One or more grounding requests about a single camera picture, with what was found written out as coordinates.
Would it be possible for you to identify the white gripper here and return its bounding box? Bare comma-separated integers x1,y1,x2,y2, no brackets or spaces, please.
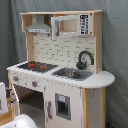
0,82,8,114

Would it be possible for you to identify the stove knob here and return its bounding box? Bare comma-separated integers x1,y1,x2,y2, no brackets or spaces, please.
12,75,20,83
32,81,37,87

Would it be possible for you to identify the white microwave door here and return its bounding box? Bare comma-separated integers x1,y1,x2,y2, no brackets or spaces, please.
50,13,92,41

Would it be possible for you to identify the white oven door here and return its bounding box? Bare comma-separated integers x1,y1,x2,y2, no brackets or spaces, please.
10,84,20,117

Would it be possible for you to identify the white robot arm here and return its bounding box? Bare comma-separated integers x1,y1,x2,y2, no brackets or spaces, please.
0,82,37,128

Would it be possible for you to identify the wooden toy kitchen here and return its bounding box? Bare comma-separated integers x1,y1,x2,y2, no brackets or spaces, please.
8,10,115,128

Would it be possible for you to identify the black stove top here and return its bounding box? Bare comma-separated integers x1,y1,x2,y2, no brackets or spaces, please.
20,61,56,73

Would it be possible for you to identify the white dishwasher door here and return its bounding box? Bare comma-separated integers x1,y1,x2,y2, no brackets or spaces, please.
44,81,82,128

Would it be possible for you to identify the metal sink basin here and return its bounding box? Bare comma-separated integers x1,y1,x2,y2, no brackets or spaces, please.
52,67,92,81

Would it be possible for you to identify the grey range hood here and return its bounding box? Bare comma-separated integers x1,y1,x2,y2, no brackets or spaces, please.
25,15,51,34

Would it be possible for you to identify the black toy faucet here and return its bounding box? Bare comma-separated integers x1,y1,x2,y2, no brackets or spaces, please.
75,50,95,71

